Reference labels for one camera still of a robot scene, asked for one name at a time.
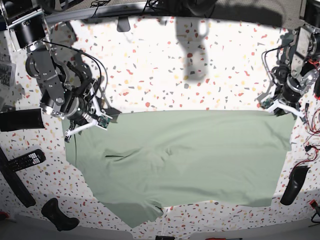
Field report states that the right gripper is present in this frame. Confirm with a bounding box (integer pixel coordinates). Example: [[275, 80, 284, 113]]
[[59, 83, 104, 143]]

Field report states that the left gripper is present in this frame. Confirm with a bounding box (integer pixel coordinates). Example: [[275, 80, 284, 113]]
[[266, 79, 306, 122]]

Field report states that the light green T-shirt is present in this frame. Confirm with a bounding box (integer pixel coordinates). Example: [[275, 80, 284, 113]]
[[65, 110, 295, 228]]

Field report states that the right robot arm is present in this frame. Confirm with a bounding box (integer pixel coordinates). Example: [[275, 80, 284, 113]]
[[0, 0, 110, 142]]

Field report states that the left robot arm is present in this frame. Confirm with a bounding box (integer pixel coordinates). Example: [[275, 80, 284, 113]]
[[257, 24, 320, 122]]

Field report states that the black cylinder roll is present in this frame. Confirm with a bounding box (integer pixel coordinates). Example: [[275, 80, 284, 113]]
[[0, 108, 45, 132]]

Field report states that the black TV remote control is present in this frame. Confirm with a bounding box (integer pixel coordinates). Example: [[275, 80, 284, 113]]
[[8, 149, 46, 172]]

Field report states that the grey monitor stand foot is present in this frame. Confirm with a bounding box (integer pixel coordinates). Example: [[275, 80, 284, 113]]
[[117, 16, 131, 33]]

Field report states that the long black bar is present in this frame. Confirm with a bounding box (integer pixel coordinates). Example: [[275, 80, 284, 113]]
[[0, 149, 36, 208]]

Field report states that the black game controller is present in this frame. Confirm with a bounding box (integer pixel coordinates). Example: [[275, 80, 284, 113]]
[[41, 198, 80, 232]]

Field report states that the small red clip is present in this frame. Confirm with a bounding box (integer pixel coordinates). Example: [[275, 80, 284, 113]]
[[309, 200, 318, 209]]

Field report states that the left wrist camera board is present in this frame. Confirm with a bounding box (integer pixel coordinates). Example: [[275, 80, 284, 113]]
[[260, 97, 273, 110]]

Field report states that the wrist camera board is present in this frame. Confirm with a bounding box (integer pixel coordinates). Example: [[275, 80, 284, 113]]
[[260, 97, 273, 110], [97, 115, 111, 130]]

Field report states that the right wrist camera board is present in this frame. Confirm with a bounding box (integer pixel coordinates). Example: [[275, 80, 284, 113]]
[[97, 115, 111, 130]]

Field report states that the red and black wire bundle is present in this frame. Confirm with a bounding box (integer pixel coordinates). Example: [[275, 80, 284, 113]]
[[292, 102, 320, 173]]

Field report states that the black curved handle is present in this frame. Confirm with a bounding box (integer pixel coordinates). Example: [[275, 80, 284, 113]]
[[280, 166, 310, 206]]

